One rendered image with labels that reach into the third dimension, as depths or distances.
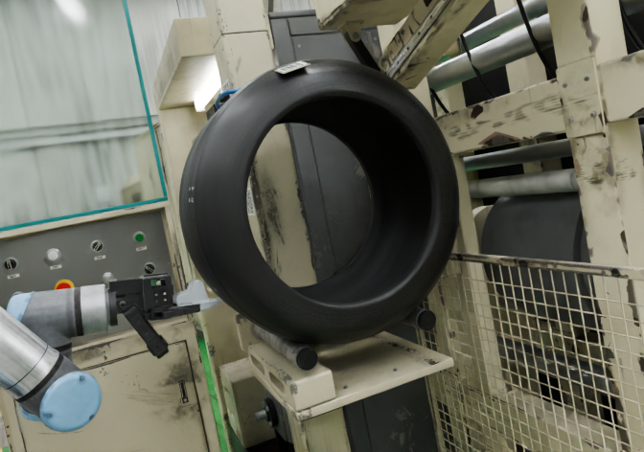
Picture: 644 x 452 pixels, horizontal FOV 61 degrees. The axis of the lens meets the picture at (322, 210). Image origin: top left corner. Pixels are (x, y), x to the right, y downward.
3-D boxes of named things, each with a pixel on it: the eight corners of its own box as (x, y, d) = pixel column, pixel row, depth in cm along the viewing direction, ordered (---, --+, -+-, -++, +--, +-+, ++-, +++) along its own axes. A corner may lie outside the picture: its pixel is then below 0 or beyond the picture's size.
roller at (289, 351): (273, 327, 140) (261, 340, 139) (261, 314, 139) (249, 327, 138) (323, 357, 107) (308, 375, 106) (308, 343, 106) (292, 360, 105)
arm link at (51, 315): (12, 345, 101) (9, 291, 101) (85, 334, 105) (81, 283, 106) (3, 355, 92) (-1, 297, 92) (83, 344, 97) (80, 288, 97)
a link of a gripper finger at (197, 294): (222, 278, 108) (174, 283, 104) (224, 308, 108) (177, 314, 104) (219, 277, 110) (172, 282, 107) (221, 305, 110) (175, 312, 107)
